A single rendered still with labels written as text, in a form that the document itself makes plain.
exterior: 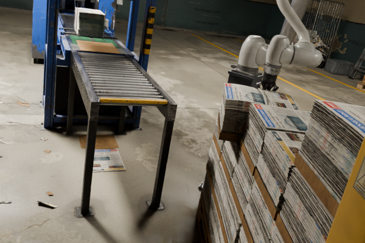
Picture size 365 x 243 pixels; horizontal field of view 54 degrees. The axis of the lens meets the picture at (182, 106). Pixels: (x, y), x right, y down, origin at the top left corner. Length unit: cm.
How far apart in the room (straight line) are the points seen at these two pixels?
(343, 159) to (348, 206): 40
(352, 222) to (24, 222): 216
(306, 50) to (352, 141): 112
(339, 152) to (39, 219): 196
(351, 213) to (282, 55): 146
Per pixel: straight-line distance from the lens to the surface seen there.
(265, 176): 142
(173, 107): 230
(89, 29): 417
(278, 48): 195
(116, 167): 307
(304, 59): 200
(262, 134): 149
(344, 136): 98
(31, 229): 246
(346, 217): 59
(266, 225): 140
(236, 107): 175
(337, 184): 98
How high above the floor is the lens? 155
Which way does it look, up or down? 19 degrees down
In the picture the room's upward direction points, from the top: 10 degrees clockwise
